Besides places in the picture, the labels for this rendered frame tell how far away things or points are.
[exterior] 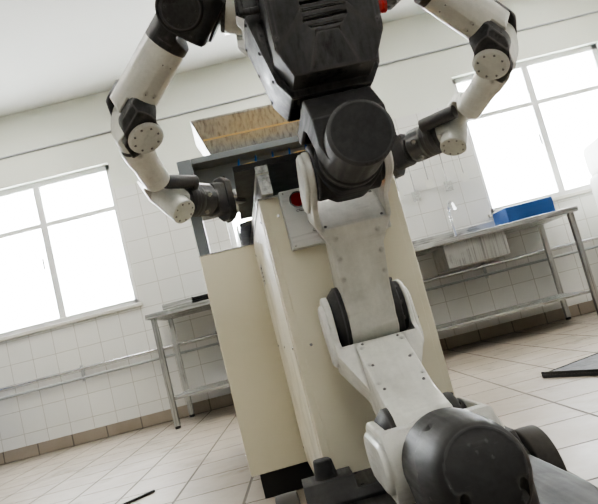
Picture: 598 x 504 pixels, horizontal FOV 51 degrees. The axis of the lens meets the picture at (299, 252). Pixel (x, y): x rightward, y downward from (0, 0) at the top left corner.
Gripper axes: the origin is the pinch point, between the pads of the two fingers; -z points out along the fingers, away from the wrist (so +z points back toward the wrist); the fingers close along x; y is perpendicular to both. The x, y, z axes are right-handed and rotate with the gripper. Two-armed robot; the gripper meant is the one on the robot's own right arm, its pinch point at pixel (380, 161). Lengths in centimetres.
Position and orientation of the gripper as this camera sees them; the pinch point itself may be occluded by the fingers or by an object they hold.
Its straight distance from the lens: 175.2
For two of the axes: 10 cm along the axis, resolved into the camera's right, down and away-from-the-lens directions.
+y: -6.4, 0.8, -7.7
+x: -2.5, -9.6, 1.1
